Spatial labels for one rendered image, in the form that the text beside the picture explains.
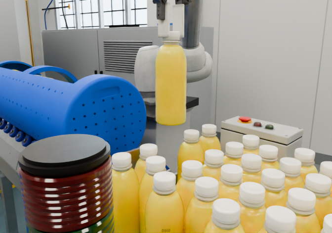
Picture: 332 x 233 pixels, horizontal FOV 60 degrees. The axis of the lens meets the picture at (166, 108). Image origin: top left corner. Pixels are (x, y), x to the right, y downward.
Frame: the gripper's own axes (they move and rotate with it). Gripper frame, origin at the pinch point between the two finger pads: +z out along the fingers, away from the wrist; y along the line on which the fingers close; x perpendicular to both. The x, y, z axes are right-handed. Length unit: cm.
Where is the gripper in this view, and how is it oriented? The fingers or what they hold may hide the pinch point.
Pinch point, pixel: (171, 21)
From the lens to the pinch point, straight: 64.9
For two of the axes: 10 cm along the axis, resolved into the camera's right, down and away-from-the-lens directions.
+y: -7.1, 1.7, -6.8
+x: 7.0, 1.7, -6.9
